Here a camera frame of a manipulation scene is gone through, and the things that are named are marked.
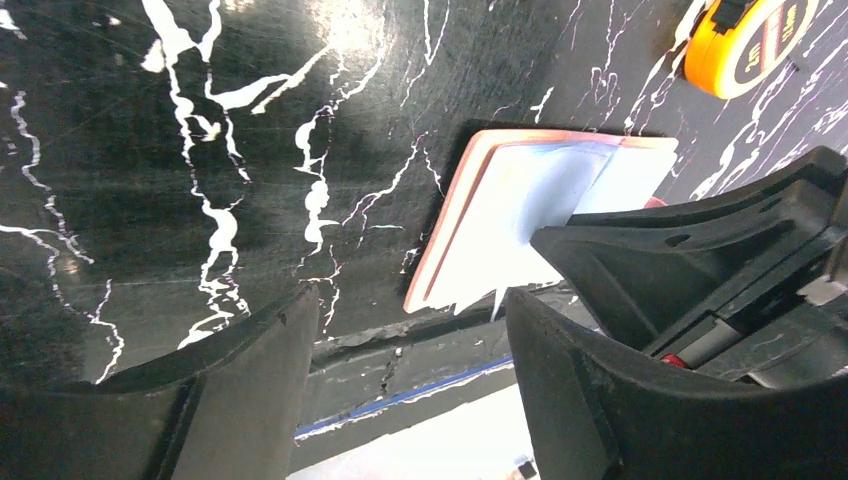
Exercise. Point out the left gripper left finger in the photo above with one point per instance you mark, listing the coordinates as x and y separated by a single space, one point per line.
224 407

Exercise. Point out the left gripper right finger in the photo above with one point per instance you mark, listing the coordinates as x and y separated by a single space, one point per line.
597 409

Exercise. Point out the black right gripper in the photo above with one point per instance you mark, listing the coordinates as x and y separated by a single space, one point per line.
744 286

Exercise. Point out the pink leather card holder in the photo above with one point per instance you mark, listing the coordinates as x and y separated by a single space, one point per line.
508 184

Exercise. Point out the yellow tape measure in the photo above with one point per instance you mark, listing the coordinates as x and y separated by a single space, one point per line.
735 45

